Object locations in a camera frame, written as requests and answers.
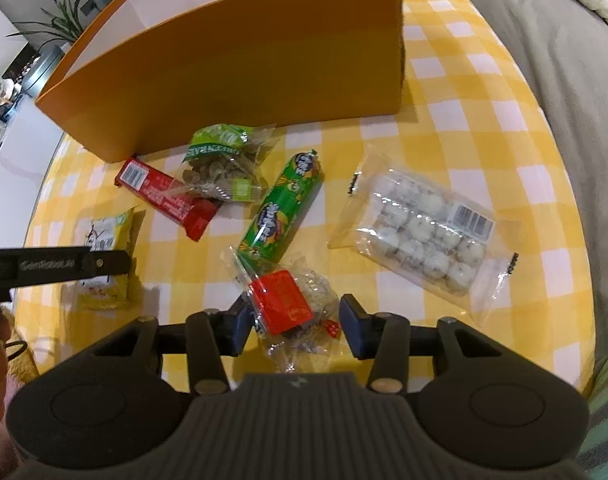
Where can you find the green tube snack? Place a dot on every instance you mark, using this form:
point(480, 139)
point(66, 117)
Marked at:
point(279, 205)

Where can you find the grey sofa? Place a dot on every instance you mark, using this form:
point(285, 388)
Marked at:
point(559, 60)

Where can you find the yellow pink fluffy rug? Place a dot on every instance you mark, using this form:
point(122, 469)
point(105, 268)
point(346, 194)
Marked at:
point(24, 367)

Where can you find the white low console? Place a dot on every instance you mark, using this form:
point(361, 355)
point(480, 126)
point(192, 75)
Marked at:
point(14, 185)

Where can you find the long red snack bar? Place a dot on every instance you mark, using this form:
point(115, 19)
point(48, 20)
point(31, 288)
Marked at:
point(149, 185)

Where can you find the clear packet of white balls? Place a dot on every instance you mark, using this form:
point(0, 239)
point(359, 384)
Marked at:
point(424, 230)

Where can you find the orange cardboard box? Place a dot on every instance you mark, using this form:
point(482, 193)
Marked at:
point(234, 60)

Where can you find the small red label clear packet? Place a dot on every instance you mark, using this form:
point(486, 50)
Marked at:
point(279, 300)

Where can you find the grey pedal bin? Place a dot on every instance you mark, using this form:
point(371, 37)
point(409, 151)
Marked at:
point(39, 70)

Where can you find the green pea snack packet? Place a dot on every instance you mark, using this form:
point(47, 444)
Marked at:
point(219, 160)

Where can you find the white yellow snack packet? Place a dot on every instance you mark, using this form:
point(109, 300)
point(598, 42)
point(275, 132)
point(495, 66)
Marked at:
point(109, 230)

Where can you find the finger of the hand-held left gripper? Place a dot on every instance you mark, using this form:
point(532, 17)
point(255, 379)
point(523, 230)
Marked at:
point(111, 262)

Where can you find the yellow checked tablecloth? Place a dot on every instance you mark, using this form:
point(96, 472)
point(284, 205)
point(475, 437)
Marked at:
point(459, 125)

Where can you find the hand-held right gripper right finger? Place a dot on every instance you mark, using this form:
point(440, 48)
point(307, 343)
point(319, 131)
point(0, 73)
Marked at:
point(351, 325)

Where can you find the potted plant with long leaves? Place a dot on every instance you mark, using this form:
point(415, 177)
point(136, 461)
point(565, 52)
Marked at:
point(66, 20)

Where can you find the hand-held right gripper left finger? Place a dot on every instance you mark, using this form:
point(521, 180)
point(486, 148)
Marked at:
point(243, 330)

